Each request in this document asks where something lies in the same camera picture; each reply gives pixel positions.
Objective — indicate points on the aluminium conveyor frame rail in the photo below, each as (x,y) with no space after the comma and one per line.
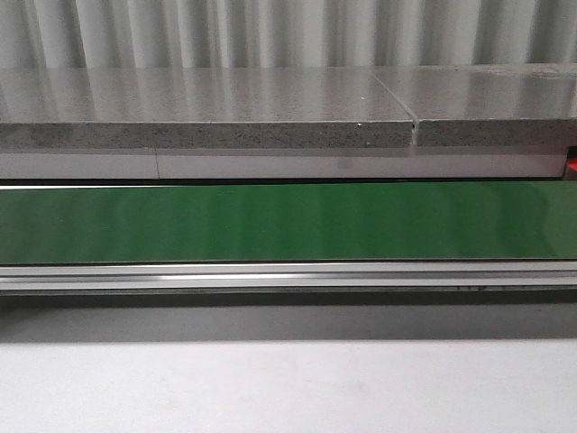
(412,276)

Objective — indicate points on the green conveyor belt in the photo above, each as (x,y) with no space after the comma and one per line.
(290,222)

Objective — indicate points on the white pleated curtain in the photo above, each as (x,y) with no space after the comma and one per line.
(229,34)

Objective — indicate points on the grey stone countertop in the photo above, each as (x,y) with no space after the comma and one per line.
(416,122)

